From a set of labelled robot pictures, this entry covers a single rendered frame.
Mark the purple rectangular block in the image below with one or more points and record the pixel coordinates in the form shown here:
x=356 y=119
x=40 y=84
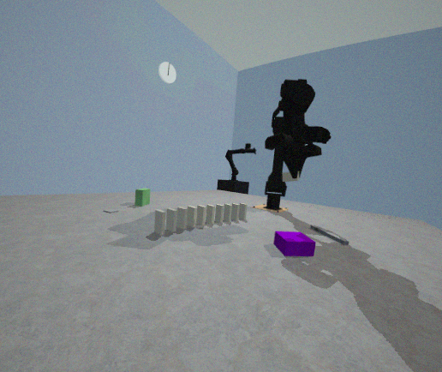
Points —
x=294 y=243

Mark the green block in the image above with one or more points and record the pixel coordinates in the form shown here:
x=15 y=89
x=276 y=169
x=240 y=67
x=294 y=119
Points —
x=142 y=197

